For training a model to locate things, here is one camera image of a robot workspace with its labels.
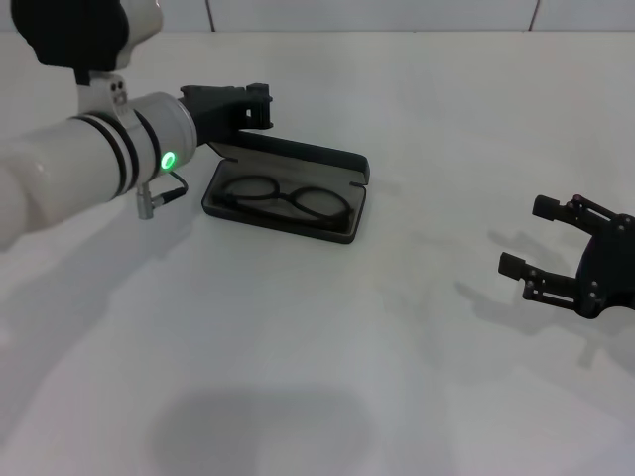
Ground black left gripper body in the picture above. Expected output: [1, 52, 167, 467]
[179, 82, 250, 149]

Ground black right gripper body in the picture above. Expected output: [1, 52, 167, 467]
[574, 212, 635, 321]

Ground black glasses case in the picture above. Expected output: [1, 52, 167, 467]
[200, 129, 371, 246]

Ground black round-lens glasses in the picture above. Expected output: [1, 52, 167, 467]
[211, 174, 355, 231]

